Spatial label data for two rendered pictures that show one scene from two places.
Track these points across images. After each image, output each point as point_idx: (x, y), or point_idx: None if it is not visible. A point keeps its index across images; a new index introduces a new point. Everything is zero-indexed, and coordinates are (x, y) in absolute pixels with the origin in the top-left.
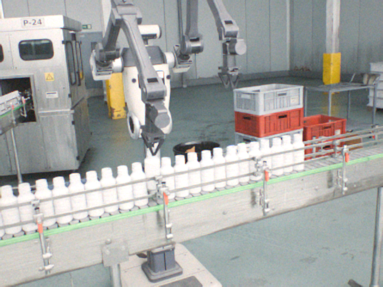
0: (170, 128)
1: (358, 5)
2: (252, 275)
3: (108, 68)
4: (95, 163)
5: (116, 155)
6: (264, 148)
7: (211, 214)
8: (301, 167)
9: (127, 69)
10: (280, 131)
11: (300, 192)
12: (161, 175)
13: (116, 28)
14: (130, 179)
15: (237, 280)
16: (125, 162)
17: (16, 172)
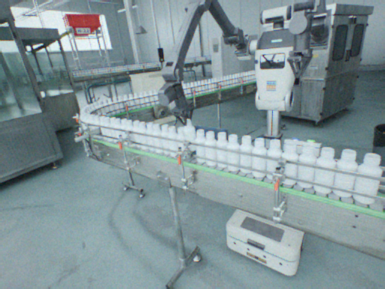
0: (286, 107)
1: None
2: (369, 273)
3: (241, 50)
4: (341, 120)
5: (365, 119)
6: (303, 154)
7: (227, 190)
8: (363, 199)
9: (255, 52)
10: None
11: (349, 229)
12: (188, 142)
13: (216, 16)
14: (174, 137)
15: (348, 264)
16: (365, 126)
17: (281, 114)
